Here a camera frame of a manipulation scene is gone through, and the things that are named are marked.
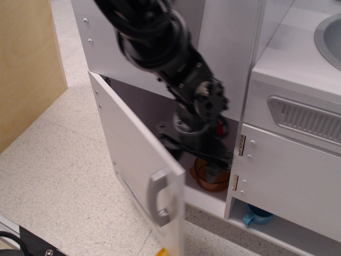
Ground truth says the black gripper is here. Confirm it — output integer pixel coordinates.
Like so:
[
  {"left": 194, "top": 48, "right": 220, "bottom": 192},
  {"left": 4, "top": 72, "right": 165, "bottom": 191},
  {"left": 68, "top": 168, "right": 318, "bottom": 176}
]
[{"left": 156, "top": 122, "right": 232, "bottom": 183}]

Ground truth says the silver fridge door handle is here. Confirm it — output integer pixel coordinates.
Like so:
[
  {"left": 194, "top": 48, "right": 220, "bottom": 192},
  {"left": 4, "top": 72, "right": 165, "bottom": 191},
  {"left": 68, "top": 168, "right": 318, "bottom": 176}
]
[{"left": 147, "top": 168, "right": 172, "bottom": 227}]

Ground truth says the white fridge door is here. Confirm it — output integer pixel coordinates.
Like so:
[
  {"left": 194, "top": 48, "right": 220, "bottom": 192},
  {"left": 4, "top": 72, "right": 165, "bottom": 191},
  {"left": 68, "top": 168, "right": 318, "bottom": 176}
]
[{"left": 88, "top": 71, "right": 185, "bottom": 255}]

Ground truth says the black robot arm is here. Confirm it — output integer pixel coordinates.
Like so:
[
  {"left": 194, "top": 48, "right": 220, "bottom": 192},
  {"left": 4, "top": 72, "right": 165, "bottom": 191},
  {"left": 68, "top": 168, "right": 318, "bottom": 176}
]
[{"left": 96, "top": 1, "right": 232, "bottom": 183}]

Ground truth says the orange transparent toy pot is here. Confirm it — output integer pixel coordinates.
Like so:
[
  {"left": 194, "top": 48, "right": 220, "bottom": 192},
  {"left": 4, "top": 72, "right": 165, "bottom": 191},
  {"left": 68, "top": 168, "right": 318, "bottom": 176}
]
[{"left": 190, "top": 158, "right": 230, "bottom": 192}]

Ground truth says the red toy bell pepper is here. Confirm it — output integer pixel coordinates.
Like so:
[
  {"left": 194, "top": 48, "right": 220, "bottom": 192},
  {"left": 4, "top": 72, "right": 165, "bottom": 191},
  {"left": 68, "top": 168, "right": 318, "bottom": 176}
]
[{"left": 215, "top": 119, "right": 230, "bottom": 138}]

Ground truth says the lower oven door hinge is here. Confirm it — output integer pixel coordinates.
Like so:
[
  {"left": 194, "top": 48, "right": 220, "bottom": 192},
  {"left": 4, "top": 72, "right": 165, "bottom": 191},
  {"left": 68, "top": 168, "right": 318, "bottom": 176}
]
[{"left": 232, "top": 174, "right": 239, "bottom": 191}]

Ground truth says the oven door hinge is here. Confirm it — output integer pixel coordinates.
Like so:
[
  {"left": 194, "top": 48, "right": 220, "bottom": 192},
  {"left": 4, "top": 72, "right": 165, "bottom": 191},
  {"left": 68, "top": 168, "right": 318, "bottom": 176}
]
[
  {"left": 238, "top": 134, "right": 246, "bottom": 156},
  {"left": 232, "top": 174, "right": 239, "bottom": 191}
]

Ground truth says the upper oven door hinge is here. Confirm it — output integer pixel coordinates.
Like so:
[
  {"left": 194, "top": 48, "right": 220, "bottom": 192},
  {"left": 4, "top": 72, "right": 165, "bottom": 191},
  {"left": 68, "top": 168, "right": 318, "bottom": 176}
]
[{"left": 238, "top": 134, "right": 246, "bottom": 156}]

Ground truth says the blue plastic cup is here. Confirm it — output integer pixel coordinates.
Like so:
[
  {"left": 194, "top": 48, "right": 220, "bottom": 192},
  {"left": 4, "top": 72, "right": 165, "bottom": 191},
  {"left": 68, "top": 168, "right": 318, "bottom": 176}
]
[{"left": 242, "top": 204, "right": 274, "bottom": 226}]

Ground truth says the yellow toy bread loaf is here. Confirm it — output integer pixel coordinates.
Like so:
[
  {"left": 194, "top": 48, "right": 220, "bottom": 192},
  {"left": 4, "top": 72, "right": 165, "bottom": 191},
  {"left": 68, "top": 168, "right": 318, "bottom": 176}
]
[{"left": 157, "top": 248, "right": 166, "bottom": 256}]

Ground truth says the white oven door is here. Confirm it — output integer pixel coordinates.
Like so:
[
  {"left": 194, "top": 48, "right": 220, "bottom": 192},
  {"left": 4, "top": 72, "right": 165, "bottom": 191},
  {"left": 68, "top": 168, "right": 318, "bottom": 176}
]
[{"left": 231, "top": 125, "right": 340, "bottom": 241}]

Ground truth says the white toy kitchen cabinet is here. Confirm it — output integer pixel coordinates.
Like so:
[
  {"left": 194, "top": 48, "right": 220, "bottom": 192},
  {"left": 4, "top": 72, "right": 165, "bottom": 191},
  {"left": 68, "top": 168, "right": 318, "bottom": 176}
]
[{"left": 72, "top": 1, "right": 340, "bottom": 255}]

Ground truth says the grey oven vent panel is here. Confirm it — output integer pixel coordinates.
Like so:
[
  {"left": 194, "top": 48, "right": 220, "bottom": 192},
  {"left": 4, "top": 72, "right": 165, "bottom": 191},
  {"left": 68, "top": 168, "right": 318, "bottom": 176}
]
[{"left": 267, "top": 95, "right": 340, "bottom": 145}]

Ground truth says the grey sink basin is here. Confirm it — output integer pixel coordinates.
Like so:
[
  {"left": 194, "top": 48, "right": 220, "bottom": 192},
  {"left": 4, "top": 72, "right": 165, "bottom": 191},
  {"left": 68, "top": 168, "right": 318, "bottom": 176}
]
[{"left": 314, "top": 13, "right": 340, "bottom": 70}]

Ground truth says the wooden plywood panel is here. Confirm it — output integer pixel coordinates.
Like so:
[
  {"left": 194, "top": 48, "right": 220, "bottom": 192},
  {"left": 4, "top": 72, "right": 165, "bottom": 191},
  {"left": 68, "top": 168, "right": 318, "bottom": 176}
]
[{"left": 1, "top": 1, "right": 67, "bottom": 151}]

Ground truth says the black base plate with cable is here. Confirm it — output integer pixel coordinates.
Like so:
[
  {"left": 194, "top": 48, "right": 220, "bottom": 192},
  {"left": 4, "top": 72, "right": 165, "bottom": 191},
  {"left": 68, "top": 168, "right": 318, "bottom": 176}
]
[{"left": 1, "top": 226, "right": 67, "bottom": 256}]

